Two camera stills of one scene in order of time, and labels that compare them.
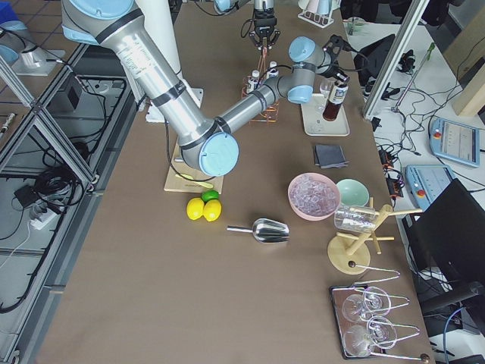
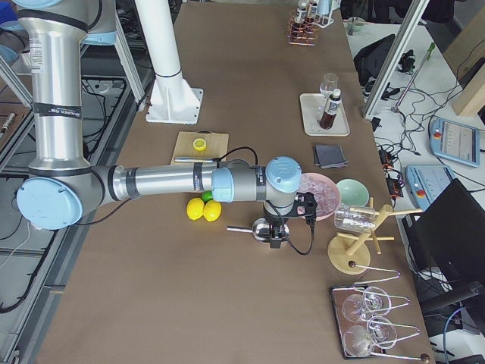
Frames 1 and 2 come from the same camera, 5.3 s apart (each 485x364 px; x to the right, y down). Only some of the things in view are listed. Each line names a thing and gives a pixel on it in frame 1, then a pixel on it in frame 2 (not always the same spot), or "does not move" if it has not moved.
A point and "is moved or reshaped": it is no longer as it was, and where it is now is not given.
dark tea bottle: x=337 y=95 is moved or reshaped
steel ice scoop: x=265 y=230 does not move
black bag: x=369 y=61 does not move
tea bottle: x=273 y=71 -> x=314 y=7
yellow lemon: x=195 y=208 does not move
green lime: x=209 y=195 does not move
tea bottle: x=252 y=83 -> x=301 y=10
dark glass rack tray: x=357 y=327 does not move
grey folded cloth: x=330 y=156 does not move
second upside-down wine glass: x=359 y=340 does not move
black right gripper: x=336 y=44 -> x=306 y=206
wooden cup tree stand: x=351 y=253 does not move
